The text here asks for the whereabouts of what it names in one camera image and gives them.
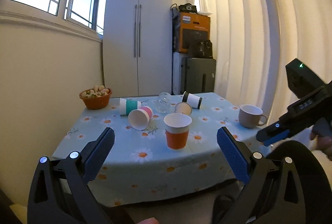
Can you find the white wardrobe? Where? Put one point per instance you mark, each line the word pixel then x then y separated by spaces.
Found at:
pixel 122 31

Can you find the pink sleeve paper cup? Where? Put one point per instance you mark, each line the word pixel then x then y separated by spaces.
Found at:
pixel 138 120

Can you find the orange bowl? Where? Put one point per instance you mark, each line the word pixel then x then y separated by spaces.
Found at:
pixel 95 103

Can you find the black band paper cup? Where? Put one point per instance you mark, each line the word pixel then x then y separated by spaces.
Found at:
pixel 193 99

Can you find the clear glass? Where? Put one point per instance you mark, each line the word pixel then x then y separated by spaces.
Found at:
pixel 163 103

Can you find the teal sleeve paper cup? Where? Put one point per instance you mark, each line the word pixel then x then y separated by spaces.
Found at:
pixel 131 106

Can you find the blue daisy tablecloth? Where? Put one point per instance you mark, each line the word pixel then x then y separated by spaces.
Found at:
pixel 116 141

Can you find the person's right hand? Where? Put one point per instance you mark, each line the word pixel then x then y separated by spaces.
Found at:
pixel 325 144

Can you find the light grey suitcase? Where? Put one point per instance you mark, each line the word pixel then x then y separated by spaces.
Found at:
pixel 177 73

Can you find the pile of pale vegetables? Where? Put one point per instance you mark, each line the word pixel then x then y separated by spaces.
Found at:
pixel 94 92

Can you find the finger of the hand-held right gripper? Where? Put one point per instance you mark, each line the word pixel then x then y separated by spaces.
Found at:
pixel 275 134

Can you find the white flat tray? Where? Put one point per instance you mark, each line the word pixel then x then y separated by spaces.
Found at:
pixel 204 13

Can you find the grey mug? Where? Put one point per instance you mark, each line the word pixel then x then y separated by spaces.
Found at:
pixel 247 118

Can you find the orange sleeve paper cup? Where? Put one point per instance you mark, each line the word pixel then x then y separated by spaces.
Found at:
pixel 177 138

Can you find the dark grey suitcase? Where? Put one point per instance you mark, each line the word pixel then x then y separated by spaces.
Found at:
pixel 197 76

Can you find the person's left hand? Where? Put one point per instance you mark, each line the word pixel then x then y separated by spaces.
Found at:
pixel 149 221

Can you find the plain beige paper cup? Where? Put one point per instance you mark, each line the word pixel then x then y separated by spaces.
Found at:
pixel 182 109

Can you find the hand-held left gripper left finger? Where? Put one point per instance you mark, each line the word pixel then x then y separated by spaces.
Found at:
pixel 99 155

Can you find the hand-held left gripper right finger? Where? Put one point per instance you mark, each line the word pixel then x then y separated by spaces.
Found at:
pixel 233 156

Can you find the orange cardboard box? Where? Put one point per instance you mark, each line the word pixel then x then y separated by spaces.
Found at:
pixel 192 21

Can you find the black shiny bag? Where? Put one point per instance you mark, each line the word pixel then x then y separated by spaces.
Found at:
pixel 201 49

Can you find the cream curtain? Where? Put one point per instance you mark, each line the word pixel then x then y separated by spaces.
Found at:
pixel 246 31

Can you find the black camera bag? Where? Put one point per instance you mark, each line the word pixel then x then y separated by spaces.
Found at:
pixel 187 8

